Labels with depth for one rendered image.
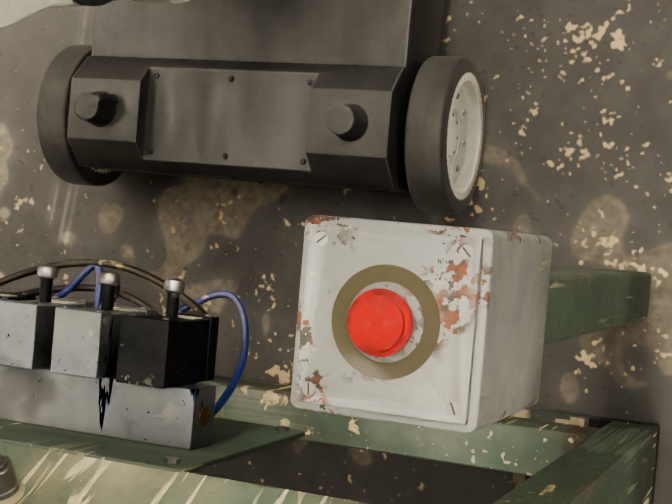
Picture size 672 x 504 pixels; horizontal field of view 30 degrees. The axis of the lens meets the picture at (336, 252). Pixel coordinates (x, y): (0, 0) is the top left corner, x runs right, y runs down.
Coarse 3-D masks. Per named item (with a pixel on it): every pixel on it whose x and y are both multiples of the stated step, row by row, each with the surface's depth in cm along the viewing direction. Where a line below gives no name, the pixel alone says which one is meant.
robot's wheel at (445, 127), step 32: (448, 64) 154; (416, 96) 151; (448, 96) 151; (480, 96) 163; (416, 128) 150; (448, 128) 151; (480, 128) 165; (416, 160) 151; (448, 160) 152; (480, 160) 166; (416, 192) 154; (448, 192) 154
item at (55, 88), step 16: (80, 48) 174; (64, 64) 171; (80, 64) 171; (48, 80) 171; (64, 80) 170; (48, 96) 170; (64, 96) 169; (48, 112) 170; (64, 112) 169; (48, 128) 170; (64, 128) 169; (48, 144) 171; (64, 144) 170; (48, 160) 173; (64, 160) 172; (64, 176) 175; (80, 176) 174; (96, 176) 177; (112, 176) 181
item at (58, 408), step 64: (0, 320) 104; (64, 320) 102; (128, 320) 100; (192, 320) 103; (0, 384) 107; (64, 384) 105; (128, 384) 102; (192, 384) 103; (64, 448) 97; (128, 448) 99; (192, 448) 101; (256, 448) 105
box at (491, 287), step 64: (320, 256) 76; (384, 256) 74; (448, 256) 73; (512, 256) 77; (320, 320) 76; (448, 320) 73; (512, 320) 78; (320, 384) 76; (384, 384) 74; (448, 384) 73; (512, 384) 80
